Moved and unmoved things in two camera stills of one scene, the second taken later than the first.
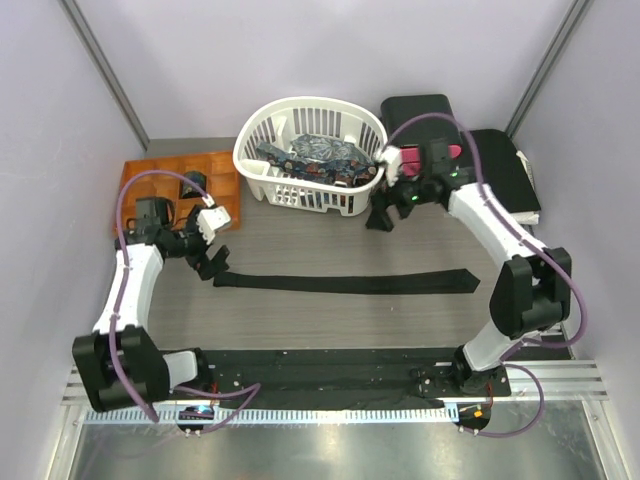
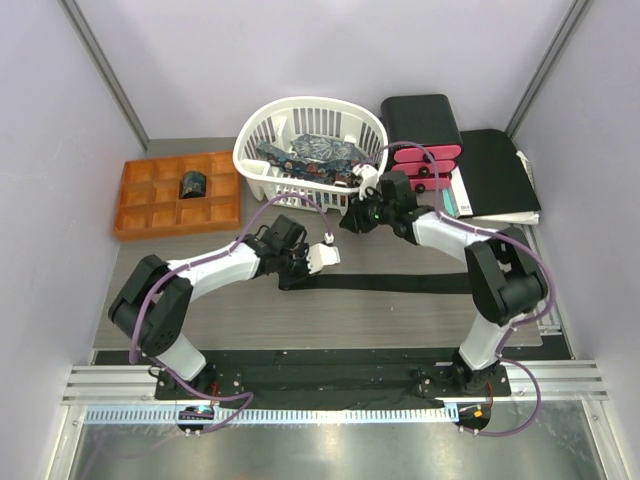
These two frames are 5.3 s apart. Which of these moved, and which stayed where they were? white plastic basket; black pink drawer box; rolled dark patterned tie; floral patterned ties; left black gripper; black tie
Moved: left black gripper; black tie
Stayed: floral patterned ties; white plastic basket; black pink drawer box; rolled dark patterned tie
